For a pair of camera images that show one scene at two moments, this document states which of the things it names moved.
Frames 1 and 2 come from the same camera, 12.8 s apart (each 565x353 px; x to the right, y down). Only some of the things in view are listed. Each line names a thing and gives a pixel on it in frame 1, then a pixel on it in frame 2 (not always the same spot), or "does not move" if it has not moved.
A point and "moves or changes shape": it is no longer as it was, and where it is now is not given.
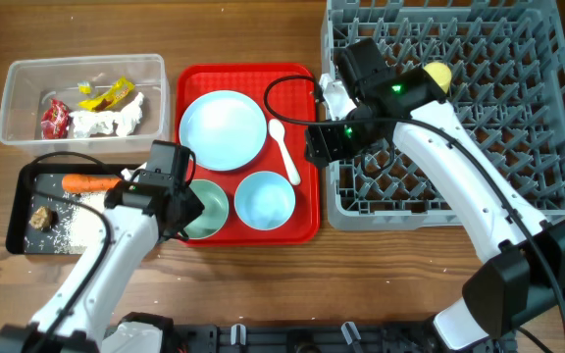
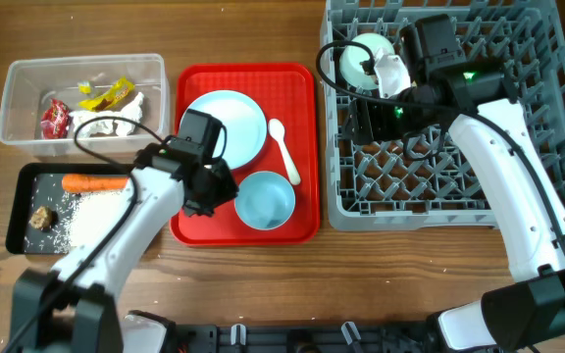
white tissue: [85, 124] does not move
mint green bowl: [208, 222] moves or changes shape
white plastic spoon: [277, 129] does not move
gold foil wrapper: [112, 97] does not move
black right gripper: [322, 139] -> [369, 124]
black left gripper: [184, 212] -> [209, 197]
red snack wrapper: [54, 121] does not move
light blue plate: [224, 129] does not move
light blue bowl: [265, 200] does not move
